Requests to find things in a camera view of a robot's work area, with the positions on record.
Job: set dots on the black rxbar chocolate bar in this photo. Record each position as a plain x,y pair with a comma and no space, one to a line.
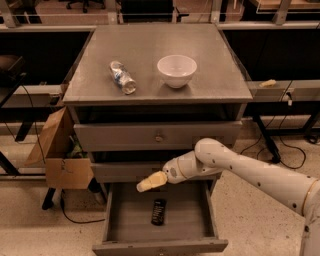
158,212

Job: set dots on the black table leg right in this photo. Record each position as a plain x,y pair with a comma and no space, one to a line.
273,149

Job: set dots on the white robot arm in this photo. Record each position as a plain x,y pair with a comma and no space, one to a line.
298,192

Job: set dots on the clear plastic water bottle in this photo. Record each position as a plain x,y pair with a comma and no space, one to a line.
122,78

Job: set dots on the grey top drawer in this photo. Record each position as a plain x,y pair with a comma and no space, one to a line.
153,136

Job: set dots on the brown cardboard box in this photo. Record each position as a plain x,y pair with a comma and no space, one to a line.
53,151

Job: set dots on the white ceramic bowl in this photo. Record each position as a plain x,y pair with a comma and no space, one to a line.
176,70

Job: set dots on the grey drawer cabinet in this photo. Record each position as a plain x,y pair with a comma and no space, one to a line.
217,92

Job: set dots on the yellow foam piece on rail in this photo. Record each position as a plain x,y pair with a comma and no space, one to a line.
268,83

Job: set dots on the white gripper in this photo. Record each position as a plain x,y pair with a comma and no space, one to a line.
172,170

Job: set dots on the grey open bottom drawer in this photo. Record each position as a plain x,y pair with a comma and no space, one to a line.
188,228

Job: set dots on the grey middle drawer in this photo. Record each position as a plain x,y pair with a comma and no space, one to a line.
113,172

